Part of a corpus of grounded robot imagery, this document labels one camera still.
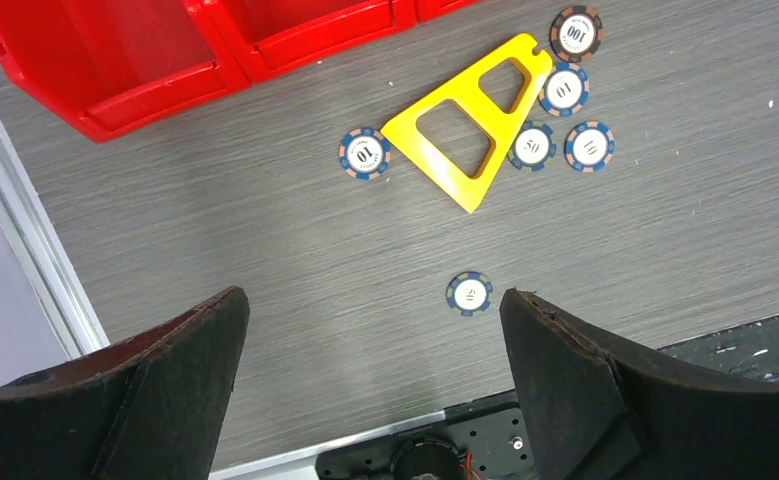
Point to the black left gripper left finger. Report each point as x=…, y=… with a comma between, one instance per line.
x=148, y=407

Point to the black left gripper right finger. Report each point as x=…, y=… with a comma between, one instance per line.
x=597, y=405

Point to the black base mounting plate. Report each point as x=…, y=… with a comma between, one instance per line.
x=488, y=433

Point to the blue 10 poker chip right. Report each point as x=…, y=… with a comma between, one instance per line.
x=589, y=146

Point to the green 50 poker chip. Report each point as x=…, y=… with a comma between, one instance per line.
x=533, y=146

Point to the blue 10 poker chip upper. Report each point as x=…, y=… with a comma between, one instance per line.
x=565, y=91

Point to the red plastic bin far left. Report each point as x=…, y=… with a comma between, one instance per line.
x=107, y=68

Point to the red plastic bin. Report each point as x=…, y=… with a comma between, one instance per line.
x=107, y=68
x=270, y=38
x=427, y=10

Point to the black 100 poker chip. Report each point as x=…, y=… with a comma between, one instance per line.
x=576, y=33

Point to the yellow plastic triangle frame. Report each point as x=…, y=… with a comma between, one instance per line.
x=500, y=126

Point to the aluminium frame rail left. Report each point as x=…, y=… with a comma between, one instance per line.
x=56, y=287

